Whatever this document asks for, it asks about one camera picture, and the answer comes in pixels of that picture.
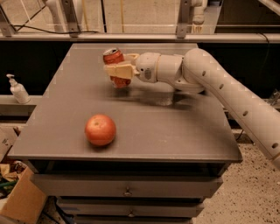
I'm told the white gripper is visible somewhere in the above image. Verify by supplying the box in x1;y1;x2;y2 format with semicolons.
103;52;160;83

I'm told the red coke can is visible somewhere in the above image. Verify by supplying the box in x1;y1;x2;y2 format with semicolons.
103;47;130;88

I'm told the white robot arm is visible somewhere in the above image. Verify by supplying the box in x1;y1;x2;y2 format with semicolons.
102;48;280;169

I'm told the red apple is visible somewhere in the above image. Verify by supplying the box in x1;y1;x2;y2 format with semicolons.
85;114;116;146

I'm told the grey drawer cabinet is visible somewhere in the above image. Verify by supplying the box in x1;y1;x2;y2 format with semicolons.
10;44;242;224

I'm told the white pump soap bottle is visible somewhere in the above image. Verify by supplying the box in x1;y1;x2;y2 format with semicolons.
6;73;31;104

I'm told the top drawer knob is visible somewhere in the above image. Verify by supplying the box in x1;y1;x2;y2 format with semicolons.
123;188;132;197

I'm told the drawer knob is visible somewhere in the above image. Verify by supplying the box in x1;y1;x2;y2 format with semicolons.
128;211;135;218
123;188;132;197

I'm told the cardboard box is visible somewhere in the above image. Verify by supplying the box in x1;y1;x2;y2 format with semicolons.
0;129;46;224

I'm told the black cable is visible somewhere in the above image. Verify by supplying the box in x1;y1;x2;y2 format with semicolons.
11;24;100;35

